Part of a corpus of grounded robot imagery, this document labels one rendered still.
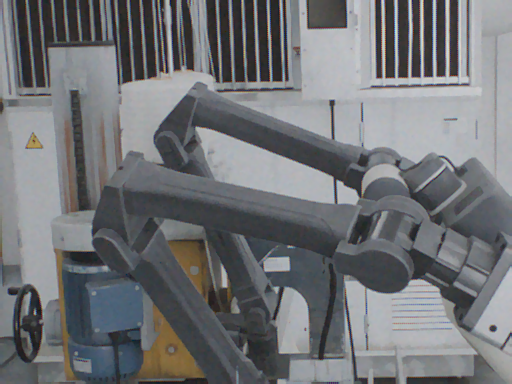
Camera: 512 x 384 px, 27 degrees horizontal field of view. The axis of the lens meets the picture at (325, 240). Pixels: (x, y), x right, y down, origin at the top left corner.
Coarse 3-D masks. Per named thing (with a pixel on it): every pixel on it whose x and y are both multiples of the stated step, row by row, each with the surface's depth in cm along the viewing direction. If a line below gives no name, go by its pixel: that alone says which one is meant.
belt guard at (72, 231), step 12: (60, 216) 215; (72, 216) 215; (84, 216) 214; (60, 228) 207; (72, 228) 205; (84, 228) 205; (168, 228) 213; (180, 228) 215; (192, 228) 217; (60, 240) 207; (72, 240) 206; (84, 240) 205; (168, 240) 214
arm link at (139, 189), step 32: (128, 160) 139; (128, 192) 136; (160, 192) 136; (192, 192) 135; (224, 192) 135; (256, 192) 135; (96, 224) 141; (128, 224) 140; (224, 224) 136; (256, 224) 134; (288, 224) 132; (320, 224) 131; (352, 224) 131; (352, 256) 128; (384, 256) 127; (384, 288) 130
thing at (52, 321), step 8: (48, 304) 238; (56, 304) 238; (48, 312) 236; (56, 312) 236; (48, 320) 236; (56, 320) 236; (48, 328) 236; (56, 328) 236; (48, 336) 237; (56, 336) 236; (56, 344) 238
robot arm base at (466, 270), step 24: (456, 240) 129; (480, 240) 131; (504, 240) 129; (432, 264) 128; (456, 264) 128; (480, 264) 127; (504, 264) 126; (456, 288) 128; (480, 288) 127; (456, 312) 133; (480, 312) 128
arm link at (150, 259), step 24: (96, 240) 141; (120, 240) 141; (144, 240) 146; (120, 264) 143; (144, 264) 146; (168, 264) 148; (144, 288) 150; (168, 288) 148; (192, 288) 152; (168, 312) 152; (192, 312) 152; (192, 336) 154; (216, 336) 156; (216, 360) 157; (240, 360) 160
